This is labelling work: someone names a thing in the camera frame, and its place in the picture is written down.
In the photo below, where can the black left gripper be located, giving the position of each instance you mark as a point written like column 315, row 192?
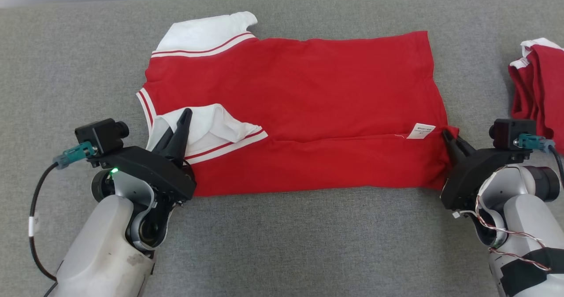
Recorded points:
column 154, row 171

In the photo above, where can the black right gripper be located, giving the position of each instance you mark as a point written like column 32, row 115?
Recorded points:
column 467, row 178

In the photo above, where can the red Bulls basketball shorts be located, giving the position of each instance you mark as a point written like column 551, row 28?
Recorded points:
column 542, row 90

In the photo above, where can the red white-trimmed basketball jersey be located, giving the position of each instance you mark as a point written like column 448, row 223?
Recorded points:
column 308, row 94

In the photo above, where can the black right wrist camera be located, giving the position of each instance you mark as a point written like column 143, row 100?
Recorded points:
column 511, row 131

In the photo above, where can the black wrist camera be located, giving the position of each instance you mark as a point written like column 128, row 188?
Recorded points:
column 511, row 131
column 99, row 136

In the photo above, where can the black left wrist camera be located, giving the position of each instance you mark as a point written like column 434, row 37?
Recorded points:
column 99, row 136

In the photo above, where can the teal right camera connector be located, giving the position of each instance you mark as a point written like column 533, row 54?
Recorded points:
column 535, row 142

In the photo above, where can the teal camera connector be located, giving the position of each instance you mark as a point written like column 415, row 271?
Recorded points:
column 535, row 142
column 75, row 154

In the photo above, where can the teal left camera connector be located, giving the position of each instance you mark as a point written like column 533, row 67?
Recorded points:
column 75, row 154

